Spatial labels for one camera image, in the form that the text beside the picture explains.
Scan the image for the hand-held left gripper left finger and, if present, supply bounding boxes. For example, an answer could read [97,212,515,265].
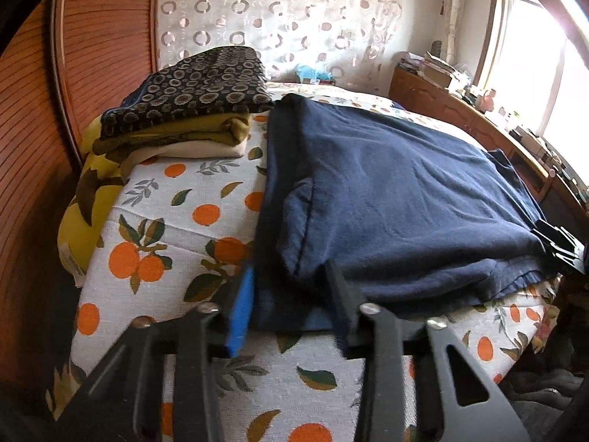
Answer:
[55,262,258,442]

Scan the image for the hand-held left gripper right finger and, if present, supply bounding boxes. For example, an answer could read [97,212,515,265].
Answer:
[324,260,530,442]

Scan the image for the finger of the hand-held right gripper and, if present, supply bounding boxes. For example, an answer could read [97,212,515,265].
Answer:
[547,238,584,267]
[533,220,574,246]

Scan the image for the navy blue t-shirt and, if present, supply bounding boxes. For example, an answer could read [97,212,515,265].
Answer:
[251,93,560,332]

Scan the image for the row of small windowsill items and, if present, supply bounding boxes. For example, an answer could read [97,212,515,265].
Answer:
[460,82,589,204]

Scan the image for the orange fruit print blanket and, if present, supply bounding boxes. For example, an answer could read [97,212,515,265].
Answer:
[46,94,560,442]

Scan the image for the dark cloth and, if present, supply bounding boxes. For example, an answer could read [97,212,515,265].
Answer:
[501,306,589,442]

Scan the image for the cream folded garment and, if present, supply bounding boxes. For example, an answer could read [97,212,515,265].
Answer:
[122,140,250,180]

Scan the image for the wooden headboard cabinet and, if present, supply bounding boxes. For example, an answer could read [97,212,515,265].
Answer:
[389,64,589,222]

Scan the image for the olive folded garment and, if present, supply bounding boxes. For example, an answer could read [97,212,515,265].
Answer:
[94,113,254,155]

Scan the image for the yellow floral blanket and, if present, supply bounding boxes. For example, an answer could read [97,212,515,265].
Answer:
[56,114,135,287]

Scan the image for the stack of books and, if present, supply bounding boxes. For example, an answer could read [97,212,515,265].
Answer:
[398,50,470,89]

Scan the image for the blue plastic bag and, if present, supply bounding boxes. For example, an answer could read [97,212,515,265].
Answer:
[294,63,339,85]

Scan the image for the dark circle-patterned folded garment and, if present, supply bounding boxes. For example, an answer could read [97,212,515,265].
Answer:
[99,46,274,141]

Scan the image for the floral window curtain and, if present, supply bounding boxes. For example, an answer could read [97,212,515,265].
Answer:
[443,0,471,66]

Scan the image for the sheer circle-patterned curtain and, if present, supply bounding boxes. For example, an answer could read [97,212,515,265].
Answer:
[154,0,406,92]

